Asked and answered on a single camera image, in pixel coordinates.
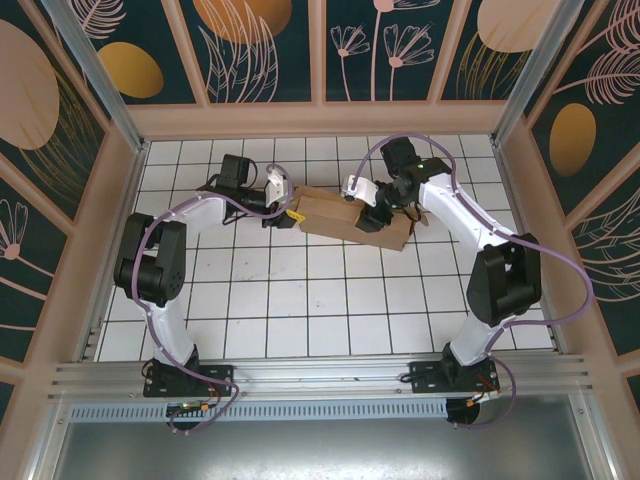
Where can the brown cardboard box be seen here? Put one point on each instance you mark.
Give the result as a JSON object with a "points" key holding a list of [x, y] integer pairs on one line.
{"points": [[330, 222]]}

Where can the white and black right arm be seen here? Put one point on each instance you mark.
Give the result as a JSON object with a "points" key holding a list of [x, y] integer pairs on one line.
{"points": [[505, 285]]}

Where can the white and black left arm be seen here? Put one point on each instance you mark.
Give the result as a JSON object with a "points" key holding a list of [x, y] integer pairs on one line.
{"points": [[150, 270]]}

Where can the grey metal sheet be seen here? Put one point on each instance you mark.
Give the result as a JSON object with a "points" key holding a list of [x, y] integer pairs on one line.
{"points": [[320, 450]]}

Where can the aluminium profile rail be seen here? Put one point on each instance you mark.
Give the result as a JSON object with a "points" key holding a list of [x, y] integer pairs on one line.
{"points": [[320, 372]]}

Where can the aluminium corner post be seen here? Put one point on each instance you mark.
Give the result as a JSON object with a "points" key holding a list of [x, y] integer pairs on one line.
{"points": [[540, 70], [93, 70]]}

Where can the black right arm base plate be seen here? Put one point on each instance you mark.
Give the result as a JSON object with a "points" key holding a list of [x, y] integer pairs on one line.
{"points": [[425, 380]]}

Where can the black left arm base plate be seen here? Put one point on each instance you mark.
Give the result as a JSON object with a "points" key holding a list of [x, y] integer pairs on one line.
{"points": [[220, 375]]}

